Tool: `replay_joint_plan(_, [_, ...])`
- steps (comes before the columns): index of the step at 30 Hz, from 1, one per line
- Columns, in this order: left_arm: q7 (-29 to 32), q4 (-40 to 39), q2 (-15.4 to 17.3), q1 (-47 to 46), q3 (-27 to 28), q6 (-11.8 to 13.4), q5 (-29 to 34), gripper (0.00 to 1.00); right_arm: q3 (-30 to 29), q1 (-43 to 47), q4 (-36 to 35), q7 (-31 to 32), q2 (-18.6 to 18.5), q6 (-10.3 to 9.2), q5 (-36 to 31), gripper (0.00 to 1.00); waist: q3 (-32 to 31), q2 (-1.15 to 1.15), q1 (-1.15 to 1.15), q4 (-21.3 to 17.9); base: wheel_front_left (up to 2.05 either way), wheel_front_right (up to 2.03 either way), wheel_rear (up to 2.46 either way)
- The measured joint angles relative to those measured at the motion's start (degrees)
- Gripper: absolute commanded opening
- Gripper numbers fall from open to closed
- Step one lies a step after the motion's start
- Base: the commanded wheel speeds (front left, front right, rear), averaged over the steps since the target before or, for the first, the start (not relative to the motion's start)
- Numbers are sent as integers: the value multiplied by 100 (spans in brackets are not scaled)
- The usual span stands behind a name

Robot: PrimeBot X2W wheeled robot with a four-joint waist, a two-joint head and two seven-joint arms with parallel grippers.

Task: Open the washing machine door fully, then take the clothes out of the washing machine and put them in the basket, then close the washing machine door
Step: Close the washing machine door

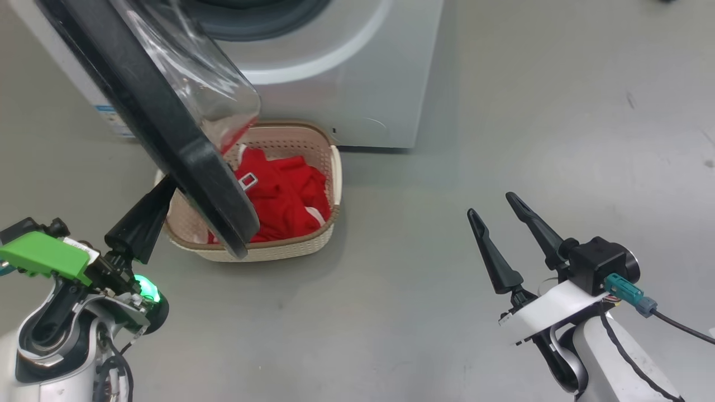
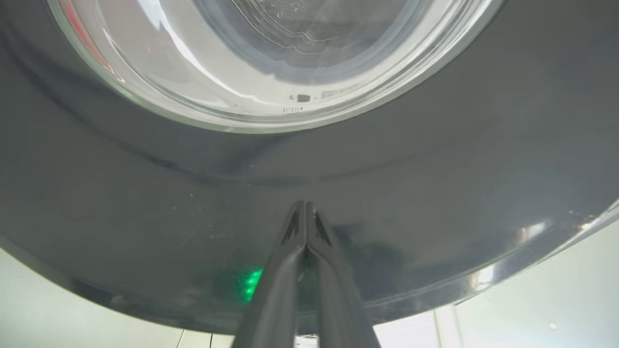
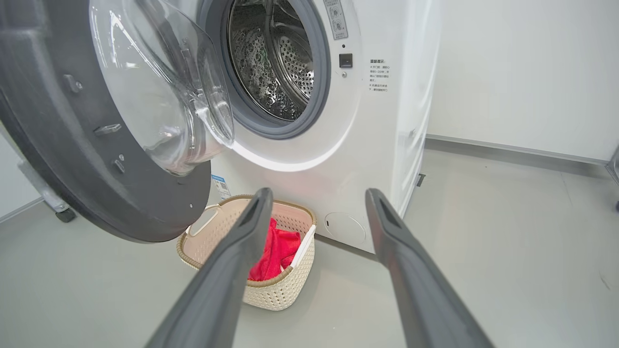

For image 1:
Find red sports jersey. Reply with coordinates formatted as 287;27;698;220
207;146;332;245

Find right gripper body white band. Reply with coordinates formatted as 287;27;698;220
499;279;611;346

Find cream perforated laundry basket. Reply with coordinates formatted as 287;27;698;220
154;121;343;264

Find blue energy label sticker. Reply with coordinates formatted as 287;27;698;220
94;103;136;138

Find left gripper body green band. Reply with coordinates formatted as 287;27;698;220
0;232;140;295

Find right camera cable teal connector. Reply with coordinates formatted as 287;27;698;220
599;273;715;402

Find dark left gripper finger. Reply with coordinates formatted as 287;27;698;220
104;174;179;265
0;218;44;246

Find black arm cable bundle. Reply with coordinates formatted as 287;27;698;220
91;339;135;402

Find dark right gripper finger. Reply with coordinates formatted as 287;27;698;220
505;192;580;270
466;208;526;295

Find round glass washing machine door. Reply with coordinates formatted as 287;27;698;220
34;0;263;261

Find white washing machine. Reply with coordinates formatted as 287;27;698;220
8;0;445;150

